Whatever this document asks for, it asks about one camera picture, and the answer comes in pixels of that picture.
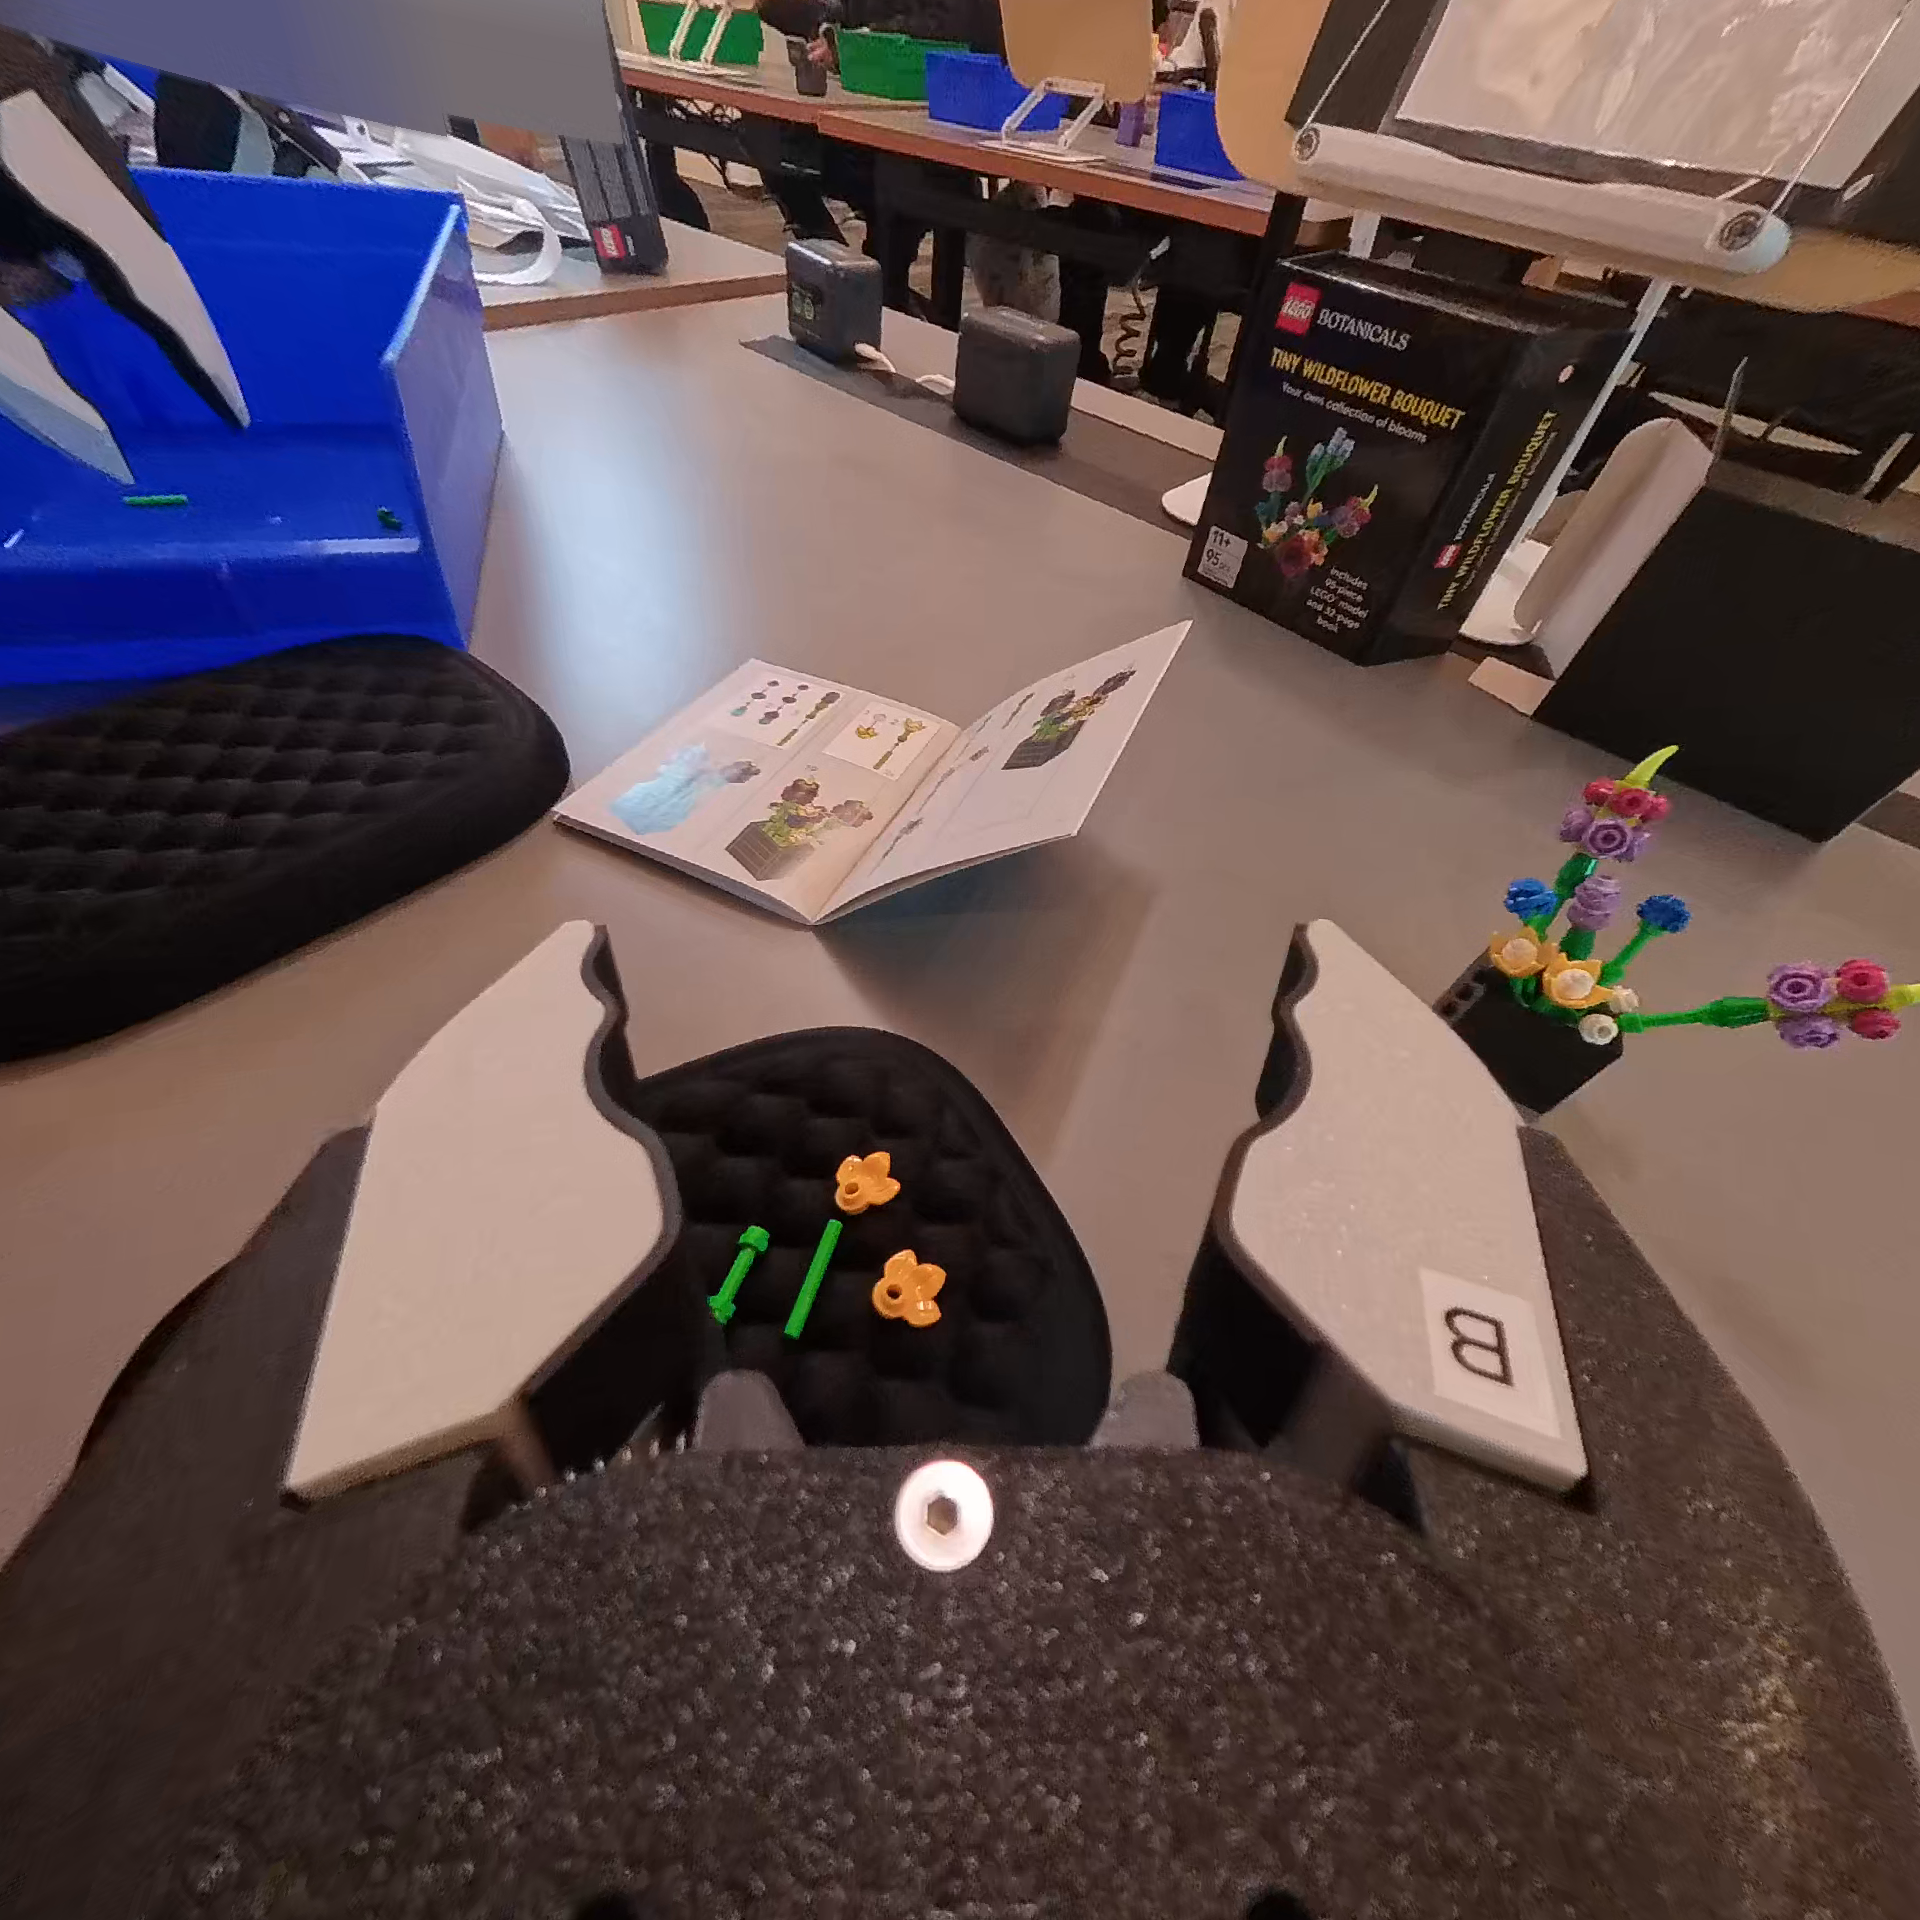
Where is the blue plastic bin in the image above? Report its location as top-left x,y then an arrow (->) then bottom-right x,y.
0,166 -> 507,688

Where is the small blue storage bin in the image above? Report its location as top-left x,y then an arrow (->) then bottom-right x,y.
1151,85 -> 1252,185
924,49 -> 1040,132

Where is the black quilted wrist pad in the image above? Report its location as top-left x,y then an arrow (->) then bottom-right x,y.
609,1024 -> 1115,1451
0,637 -> 576,1065

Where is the grey desk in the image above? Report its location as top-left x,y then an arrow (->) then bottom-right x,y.
0,262 -> 1920,1704

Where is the printed instruction sheet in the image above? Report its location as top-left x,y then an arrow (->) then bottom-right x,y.
1389,0 -> 1920,199

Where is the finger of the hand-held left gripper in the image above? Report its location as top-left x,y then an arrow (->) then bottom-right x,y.
0,294 -> 137,484
0,85 -> 252,434

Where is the wood-edged office desk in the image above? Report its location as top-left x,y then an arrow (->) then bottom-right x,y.
615,52 -> 1358,413
476,224 -> 793,336

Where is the green plain rod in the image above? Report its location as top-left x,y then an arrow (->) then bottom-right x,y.
781,1215 -> 846,1343

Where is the white crumpled packaging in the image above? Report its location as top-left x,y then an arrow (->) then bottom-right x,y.
340,123 -> 588,289

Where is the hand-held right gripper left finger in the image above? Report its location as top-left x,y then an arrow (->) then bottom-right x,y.
279,916 -> 686,1506

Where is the dark grey battery pack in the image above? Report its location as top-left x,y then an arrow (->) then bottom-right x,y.
952,307 -> 1086,448
784,236 -> 888,365

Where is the black flower set box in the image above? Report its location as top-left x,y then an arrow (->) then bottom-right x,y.
1182,252 -> 1629,670
561,132 -> 672,279

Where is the black box with white flap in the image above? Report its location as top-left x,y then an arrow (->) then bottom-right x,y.
1468,418 -> 1920,843

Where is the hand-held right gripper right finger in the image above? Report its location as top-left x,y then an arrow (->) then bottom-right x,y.
1168,916 -> 1591,1502

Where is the flower instruction booklet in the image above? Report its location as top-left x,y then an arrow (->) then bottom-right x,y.
552,619 -> 1194,926

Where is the green storage bin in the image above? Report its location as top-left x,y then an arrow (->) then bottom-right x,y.
634,0 -> 769,70
829,26 -> 937,103

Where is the brick flower bouquet model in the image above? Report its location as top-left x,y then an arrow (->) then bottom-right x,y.
1434,745 -> 1920,1115

